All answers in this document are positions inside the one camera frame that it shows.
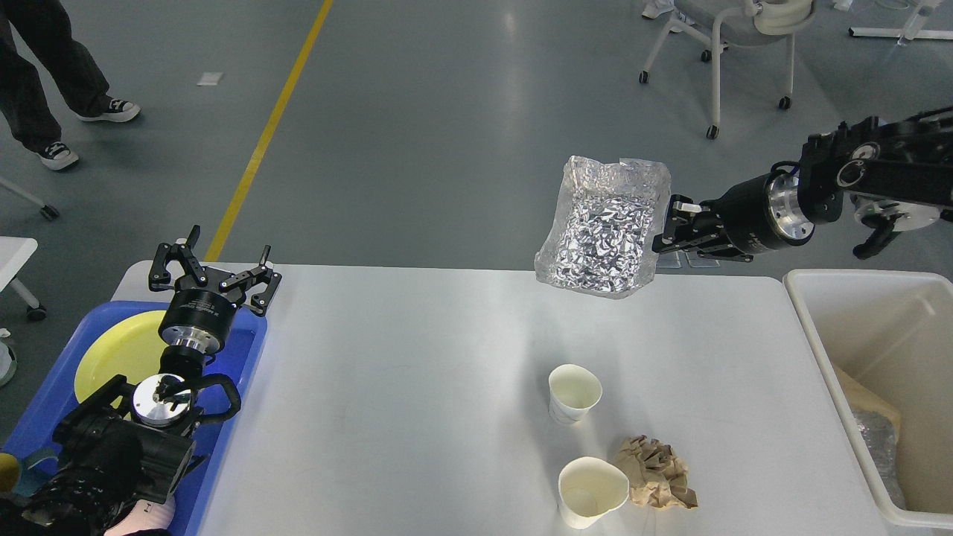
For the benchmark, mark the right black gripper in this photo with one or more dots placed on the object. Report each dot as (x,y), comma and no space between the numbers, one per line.
(758,216)

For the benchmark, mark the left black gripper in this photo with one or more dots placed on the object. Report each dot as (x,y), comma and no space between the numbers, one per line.
(197,313)

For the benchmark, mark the yellow plastic plate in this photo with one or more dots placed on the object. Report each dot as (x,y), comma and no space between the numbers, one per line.
(132,348)

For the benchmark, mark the brown paper bag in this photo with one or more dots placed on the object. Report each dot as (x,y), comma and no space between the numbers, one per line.
(916,398)

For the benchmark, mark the pink mug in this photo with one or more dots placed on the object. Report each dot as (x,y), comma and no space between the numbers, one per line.
(145,516)

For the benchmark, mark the dark teal mug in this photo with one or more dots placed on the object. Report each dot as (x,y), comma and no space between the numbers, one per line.
(25,476)

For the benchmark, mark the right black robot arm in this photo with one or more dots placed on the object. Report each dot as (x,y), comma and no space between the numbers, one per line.
(897,175)

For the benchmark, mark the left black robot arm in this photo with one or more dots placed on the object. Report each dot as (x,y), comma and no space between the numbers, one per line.
(135,441)

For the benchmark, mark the grey floor plates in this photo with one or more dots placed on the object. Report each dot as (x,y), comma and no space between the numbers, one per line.
(679,259)

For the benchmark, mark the blue plastic tray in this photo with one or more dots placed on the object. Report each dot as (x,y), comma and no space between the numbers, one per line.
(55,398)

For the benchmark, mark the upper white paper cup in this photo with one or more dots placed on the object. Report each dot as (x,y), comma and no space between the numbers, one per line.
(574,391)

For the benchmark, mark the white paper cup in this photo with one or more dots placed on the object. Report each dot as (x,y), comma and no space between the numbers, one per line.
(574,391)
(588,489)

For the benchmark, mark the white side table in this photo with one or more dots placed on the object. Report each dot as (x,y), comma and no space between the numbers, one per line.
(15,252)

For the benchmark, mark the white plastic bin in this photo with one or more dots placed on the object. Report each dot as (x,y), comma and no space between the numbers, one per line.
(857,318)

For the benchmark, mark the white wheeled chair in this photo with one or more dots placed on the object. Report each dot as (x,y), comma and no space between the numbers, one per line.
(720,24)

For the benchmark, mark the crumpled brown paper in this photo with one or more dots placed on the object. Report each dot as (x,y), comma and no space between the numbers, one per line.
(657,477)

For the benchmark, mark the lower white paper cup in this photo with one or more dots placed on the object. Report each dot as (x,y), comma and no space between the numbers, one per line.
(588,489)

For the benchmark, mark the white table frame base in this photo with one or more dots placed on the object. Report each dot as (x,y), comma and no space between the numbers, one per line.
(912,29)

